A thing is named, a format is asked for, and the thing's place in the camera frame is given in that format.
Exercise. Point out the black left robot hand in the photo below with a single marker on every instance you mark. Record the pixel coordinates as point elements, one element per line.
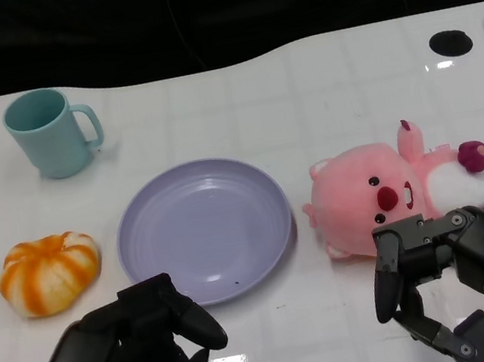
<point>89,353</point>

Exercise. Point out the pink plush doll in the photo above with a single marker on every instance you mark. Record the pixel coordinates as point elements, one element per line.
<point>347,190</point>

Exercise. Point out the purple plastic plate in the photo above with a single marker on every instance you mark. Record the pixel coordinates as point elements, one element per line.
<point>204,230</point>

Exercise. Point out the orange white plush pumpkin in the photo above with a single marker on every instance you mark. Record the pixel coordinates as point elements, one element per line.
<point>48,276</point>

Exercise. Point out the teal plastic mug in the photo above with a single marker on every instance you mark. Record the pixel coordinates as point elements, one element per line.
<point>49,140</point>

